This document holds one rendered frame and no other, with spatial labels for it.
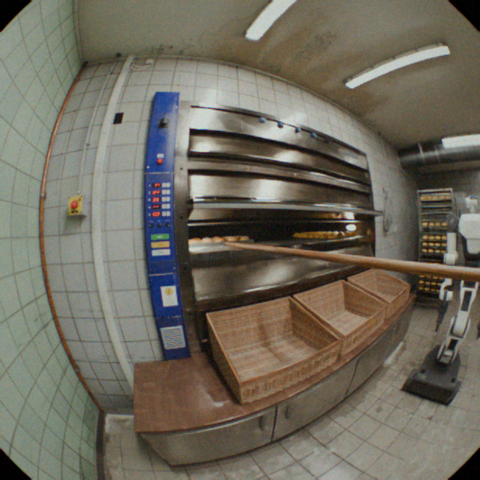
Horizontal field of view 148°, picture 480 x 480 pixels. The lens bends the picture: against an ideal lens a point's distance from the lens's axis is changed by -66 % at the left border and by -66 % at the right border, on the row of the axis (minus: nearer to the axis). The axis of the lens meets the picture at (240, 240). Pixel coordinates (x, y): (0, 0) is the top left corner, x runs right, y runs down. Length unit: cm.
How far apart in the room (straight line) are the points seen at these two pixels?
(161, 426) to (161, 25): 203
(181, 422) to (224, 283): 78
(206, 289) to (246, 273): 25
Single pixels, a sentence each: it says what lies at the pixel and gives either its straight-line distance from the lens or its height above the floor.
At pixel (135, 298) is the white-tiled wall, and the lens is 108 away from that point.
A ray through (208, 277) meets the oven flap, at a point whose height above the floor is 105.
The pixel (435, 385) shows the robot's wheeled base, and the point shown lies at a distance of 178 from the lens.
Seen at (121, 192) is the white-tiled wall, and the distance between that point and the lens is 106.
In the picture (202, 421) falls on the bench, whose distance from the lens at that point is 87.
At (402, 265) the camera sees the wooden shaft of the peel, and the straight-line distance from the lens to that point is 54.
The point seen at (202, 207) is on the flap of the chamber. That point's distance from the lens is 90.
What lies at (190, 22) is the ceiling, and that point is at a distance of 147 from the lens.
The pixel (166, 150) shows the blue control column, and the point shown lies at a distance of 108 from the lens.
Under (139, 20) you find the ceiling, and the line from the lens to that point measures 149.
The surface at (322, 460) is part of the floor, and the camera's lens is 140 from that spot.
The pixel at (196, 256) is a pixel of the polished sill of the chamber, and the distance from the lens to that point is 104.
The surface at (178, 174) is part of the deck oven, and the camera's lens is 106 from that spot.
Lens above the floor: 129
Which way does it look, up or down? 3 degrees down
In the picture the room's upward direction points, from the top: 3 degrees counter-clockwise
